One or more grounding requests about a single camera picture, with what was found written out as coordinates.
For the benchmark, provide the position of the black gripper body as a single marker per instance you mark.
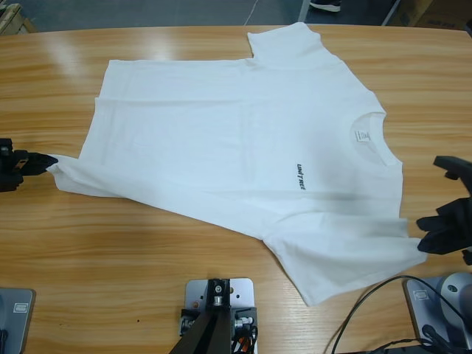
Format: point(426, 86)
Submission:
point(11, 173)
point(462, 225)

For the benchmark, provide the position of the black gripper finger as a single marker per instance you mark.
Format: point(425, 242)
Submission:
point(37, 169)
point(42, 158)
point(440, 244)
point(433, 224)

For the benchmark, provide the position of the white T-shirt black logo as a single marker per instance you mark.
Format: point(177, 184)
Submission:
point(221, 147)

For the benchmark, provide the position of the wooden pallet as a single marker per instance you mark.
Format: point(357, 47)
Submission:
point(16, 20)

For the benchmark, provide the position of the white mounting plate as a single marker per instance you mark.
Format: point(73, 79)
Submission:
point(243, 289)

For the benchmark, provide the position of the cardboard box black lettering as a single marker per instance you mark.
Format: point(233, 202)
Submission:
point(442, 11)

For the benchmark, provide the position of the cardboard box green print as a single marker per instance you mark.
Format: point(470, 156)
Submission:
point(407, 11)

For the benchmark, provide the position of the white slanted metal leg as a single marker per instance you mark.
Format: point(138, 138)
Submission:
point(391, 11)

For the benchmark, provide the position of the white upright metal leg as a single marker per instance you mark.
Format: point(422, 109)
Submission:
point(305, 10)

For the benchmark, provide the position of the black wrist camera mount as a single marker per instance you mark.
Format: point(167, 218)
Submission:
point(448, 162)
point(5, 144)

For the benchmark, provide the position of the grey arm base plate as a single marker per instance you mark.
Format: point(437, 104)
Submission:
point(418, 313)
point(16, 324)

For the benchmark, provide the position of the black corner bracket silver knob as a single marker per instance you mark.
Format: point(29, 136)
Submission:
point(186, 324)
point(243, 319)

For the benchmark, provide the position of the dark camera post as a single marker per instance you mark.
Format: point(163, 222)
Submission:
point(210, 339)

